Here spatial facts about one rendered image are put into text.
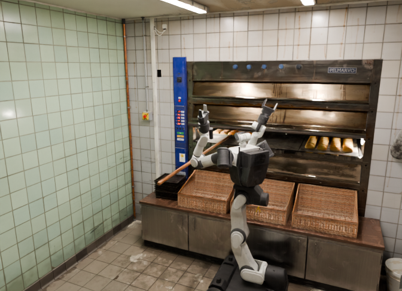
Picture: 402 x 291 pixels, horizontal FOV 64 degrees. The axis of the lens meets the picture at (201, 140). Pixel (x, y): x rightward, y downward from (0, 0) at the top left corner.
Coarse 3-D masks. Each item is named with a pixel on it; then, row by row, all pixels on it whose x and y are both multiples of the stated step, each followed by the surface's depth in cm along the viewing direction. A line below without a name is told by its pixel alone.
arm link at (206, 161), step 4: (208, 156) 261; (192, 160) 269; (196, 160) 267; (200, 160) 266; (204, 160) 263; (208, 160) 260; (192, 164) 270; (196, 164) 267; (200, 164) 266; (204, 164) 264; (208, 164) 262; (212, 164) 260; (196, 168) 270
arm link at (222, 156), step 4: (216, 152) 257; (220, 152) 251; (224, 152) 251; (228, 152) 253; (212, 156) 257; (216, 156) 254; (220, 156) 250; (224, 156) 250; (228, 156) 252; (212, 160) 257; (216, 160) 254; (220, 160) 249; (224, 160) 249; (228, 160) 251
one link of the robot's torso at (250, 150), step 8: (264, 144) 263; (232, 152) 259; (240, 152) 254; (248, 152) 250; (256, 152) 250; (264, 152) 252; (232, 160) 255; (240, 160) 256; (248, 160) 247; (256, 160) 249; (264, 160) 258; (232, 168) 262; (240, 168) 254; (248, 168) 249; (256, 168) 251; (264, 168) 257; (232, 176) 267; (240, 176) 258; (248, 176) 251; (256, 176) 256; (264, 176) 262; (240, 184) 260; (248, 184) 255; (256, 184) 260
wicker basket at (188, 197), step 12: (192, 180) 377; (204, 180) 378; (216, 180) 372; (228, 180) 367; (180, 192) 349; (192, 192) 379; (204, 192) 377; (216, 192) 371; (180, 204) 346; (192, 204) 340; (204, 204) 349; (216, 204) 349; (228, 204) 331
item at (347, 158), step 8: (208, 144) 373; (224, 144) 367; (280, 152) 341; (288, 152) 337; (296, 152) 334; (304, 152) 331; (312, 152) 330; (320, 152) 330; (352, 160) 314; (360, 160) 311
